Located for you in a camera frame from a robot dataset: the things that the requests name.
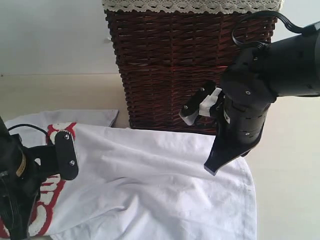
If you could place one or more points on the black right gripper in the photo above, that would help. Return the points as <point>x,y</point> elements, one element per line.
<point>247,99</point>

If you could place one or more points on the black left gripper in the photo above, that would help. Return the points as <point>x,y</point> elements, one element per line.
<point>20,181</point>

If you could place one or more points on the white t-shirt with red lettering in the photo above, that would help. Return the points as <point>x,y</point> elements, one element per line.
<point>138,184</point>

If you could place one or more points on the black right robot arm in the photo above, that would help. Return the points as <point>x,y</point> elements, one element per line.
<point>293,66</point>

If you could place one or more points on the dark brown wicker basket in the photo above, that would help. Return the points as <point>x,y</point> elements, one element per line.
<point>164,58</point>

